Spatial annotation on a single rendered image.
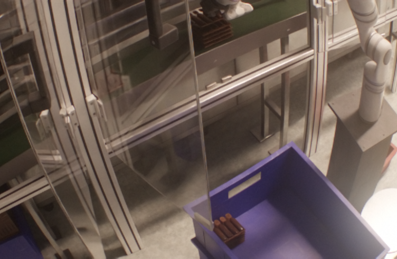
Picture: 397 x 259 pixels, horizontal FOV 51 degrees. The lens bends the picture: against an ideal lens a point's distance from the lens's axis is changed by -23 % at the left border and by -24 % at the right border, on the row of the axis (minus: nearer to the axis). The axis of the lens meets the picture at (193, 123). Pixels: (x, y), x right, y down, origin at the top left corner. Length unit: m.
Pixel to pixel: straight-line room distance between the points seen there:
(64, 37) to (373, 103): 0.93
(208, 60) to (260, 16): 0.27
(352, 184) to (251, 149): 0.68
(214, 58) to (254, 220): 0.54
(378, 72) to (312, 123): 0.68
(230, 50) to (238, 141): 0.70
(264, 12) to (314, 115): 0.49
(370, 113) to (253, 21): 0.52
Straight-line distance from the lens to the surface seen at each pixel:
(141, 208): 2.02
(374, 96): 1.47
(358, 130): 1.52
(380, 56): 1.35
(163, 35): 0.79
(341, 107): 1.58
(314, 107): 1.92
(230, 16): 1.33
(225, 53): 1.56
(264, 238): 1.64
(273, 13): 1.69
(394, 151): 2.09
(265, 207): 1.71
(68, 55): 1.19
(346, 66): 2.62
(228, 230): 1.57
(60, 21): 1.13
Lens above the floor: 1.65
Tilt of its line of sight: 46 degrees down
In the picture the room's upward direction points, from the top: 7 degrees counter-clockwise
